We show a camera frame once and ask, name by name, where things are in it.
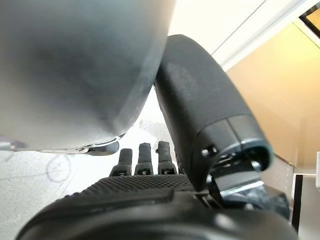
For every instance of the dark window frame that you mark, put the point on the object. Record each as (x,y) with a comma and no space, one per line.
(311,27)

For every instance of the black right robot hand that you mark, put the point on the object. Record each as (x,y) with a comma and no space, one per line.
(205,100)

